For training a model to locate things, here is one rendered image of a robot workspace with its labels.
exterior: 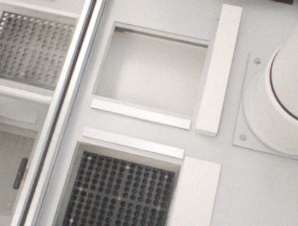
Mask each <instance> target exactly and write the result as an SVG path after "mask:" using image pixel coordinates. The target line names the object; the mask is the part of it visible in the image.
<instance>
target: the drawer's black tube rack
mask: <svg viewBox="0 0 298 226"><path fill-rule="evenodd" d="M94 154H96V155H94ZM101 156H103V157H101ZM109 158H111V159H109ZM117 160H118V161H117ZM123 161H125V162H123ZM133 164H135V165H133ZM140 165H141V164H137V163H133V162H130V161H126V160H119V159H116V158H112V157H107V156H105V155H101V154H98V153H91V155H90V157H89V163H88V167H87V169H86V172H85V176H84V180H83V183H82V186H81V188H78V189H79V190H80V192H79V198H78V200H77V204H76V207H75V209H74V214H73V218H72V219H71V220H70V222H71V224H70V226H163V224H164V220H165V217H166V210H167V206H168V203H169V198H170V194H171V191H172V184H173V180H174V177H175V172H171V171H168V170H163V171H162V169H158V168H155V167H151V166H146V165H142V166H140ZM147 167H150V168H147ZM155 169H157V170H155ZM164 171H165V172H164ZM75 188H77V187H75Z"/></svg>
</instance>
